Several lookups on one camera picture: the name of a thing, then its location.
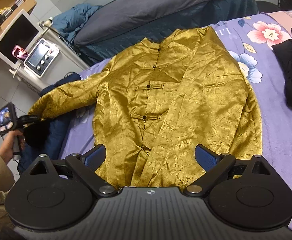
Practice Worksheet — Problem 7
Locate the person's left hand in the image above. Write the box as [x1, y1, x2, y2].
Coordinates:
[0, 130, 25, 164]

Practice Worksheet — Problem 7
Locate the pink phone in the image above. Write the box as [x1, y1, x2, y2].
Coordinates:
[12, 44, 29, 61]

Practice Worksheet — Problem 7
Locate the blue quilt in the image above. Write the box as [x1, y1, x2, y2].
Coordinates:
[52, 3, 101, 43]

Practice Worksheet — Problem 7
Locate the gold satin jacket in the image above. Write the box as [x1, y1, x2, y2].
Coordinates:
[29, 27, 262, 188]

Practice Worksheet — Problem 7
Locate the purple floral bed sheet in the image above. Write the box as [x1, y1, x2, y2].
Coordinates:
[58, 10, 292, 233]

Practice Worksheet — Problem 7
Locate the teal bed skirt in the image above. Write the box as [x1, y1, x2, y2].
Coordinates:
[74, 0, 258, 63]

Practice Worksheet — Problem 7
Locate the white appliance with knobs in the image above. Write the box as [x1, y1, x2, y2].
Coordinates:
[24, 38, 60, 78]

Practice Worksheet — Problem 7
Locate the grey duvet on bed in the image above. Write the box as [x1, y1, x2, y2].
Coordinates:
[74, 0, 218, 46]

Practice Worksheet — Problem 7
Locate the white framed monitor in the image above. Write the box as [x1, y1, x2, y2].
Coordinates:
[0, 9, 42, 69]

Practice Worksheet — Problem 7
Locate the navy blue folded garment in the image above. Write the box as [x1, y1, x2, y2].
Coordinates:
[17, 73, 87, 176]

